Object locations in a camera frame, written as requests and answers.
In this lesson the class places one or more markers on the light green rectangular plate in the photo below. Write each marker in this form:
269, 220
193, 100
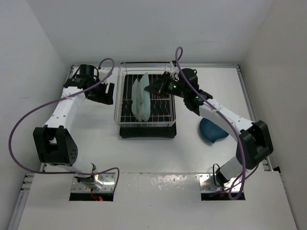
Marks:
135, 101

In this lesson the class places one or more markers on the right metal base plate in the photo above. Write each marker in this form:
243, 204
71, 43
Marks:
208, 186

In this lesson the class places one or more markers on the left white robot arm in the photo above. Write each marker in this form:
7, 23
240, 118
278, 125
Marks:
54, 143

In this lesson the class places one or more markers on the light green plate with berries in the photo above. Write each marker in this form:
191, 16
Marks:
144, 98

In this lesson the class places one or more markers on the black drip tray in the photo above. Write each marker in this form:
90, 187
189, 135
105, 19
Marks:
148, 131

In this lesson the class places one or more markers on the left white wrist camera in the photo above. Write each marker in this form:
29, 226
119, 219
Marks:
105, 74

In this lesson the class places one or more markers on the dark blue leaf plate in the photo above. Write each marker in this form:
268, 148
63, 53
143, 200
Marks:
211, 132

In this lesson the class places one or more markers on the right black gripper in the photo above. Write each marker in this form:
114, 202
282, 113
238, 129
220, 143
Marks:
160, 86

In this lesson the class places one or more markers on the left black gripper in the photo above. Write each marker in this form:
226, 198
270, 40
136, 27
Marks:
105, 97

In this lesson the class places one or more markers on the metal wire dish rack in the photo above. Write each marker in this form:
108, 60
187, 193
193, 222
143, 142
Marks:
154, 69

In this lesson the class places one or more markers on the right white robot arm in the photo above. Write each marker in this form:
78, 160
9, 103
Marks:
254, 142

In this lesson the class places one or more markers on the metal base plate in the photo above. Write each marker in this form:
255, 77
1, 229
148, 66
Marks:
102, 183
208, 186

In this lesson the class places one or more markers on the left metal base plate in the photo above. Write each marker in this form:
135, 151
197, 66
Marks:
102, 183

